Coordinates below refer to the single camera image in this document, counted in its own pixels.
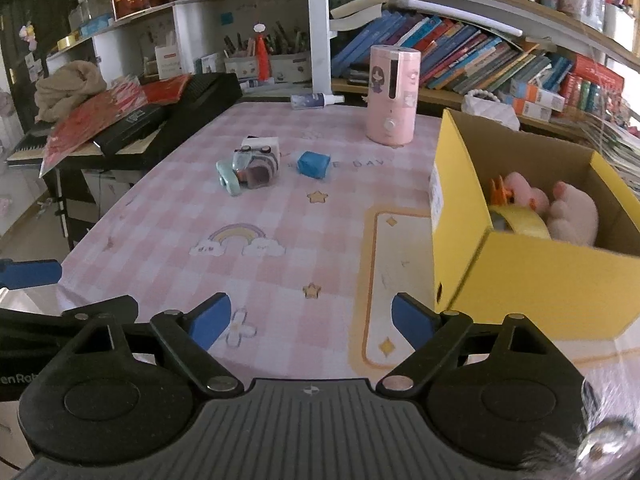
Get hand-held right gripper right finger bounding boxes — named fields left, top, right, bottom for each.
left=376, top=292, right=583, bottom=401

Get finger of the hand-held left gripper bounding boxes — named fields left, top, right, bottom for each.
left=0, top=259, right=63, bottom=290

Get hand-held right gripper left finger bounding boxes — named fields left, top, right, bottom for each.
left=37, top=292, right=245, bottom=403

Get yellow cardboard box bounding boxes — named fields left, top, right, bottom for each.
left=429, top=108, right=640, bottom=342

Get yellow tape roll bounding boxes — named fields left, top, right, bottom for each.
left=489, top=205, right=551, bottom=240

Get orange hair clip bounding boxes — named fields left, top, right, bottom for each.
left=489, top=176, right=516, bottom=206

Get pink plush paw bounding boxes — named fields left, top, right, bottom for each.
left=505, top=171, right=599, bottom=247

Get pink checkered tablecloth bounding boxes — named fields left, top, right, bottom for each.
left=50, top=100, right=640, bottom=396

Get teal plastic item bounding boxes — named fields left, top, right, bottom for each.
left=216, top=160, right=243, bottom=196

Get red paper sheets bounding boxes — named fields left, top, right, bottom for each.
left=42, top=76, right=193, bottom=166

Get slim black box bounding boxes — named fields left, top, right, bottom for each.
left=94, top=105, right=168, bottom=156

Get blue wrapped packet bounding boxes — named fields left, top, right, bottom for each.
left=296, top=150, right=331, bottom=178

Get beige cloth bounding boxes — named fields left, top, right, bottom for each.
left=34, top=60, right=108, bottom=123

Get large black case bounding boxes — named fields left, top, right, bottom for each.
left=92, top=72, right=244, bottom=171

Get pink humidifier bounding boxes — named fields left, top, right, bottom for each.
left=365, top=45, right=421, bottom=147

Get white woven pouch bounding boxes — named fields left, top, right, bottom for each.
left=461, top=92, right=521, bottom=131

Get small spray bottle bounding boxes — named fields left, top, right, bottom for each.
left=291, top=92, right=346, bottom=110

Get orange and white carton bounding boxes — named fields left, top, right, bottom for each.
left=510, top=80, right=566, bottom=111
left=515, top=100, right=553, bottom=122

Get white desk calendar card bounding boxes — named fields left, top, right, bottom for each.
left=154, top=45, right=181, bottom=80

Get stack of papers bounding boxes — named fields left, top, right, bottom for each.
left=582, top=110, right=640, bottom=181

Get desk pen holders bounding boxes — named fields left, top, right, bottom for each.
left=222, top=22, right=311, bottom=83

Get row of slanted books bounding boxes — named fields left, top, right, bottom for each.
left=331, top=10, right=626, bottom=111

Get red tassel ornament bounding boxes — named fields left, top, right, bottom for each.
left=252, top=22, right=273, bottom=81

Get white pen container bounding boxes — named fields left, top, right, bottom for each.
left=602, top=2, right=636, bottom=51

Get white shelf post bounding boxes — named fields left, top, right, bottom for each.
left=305, top=0, right=333, bottom=93

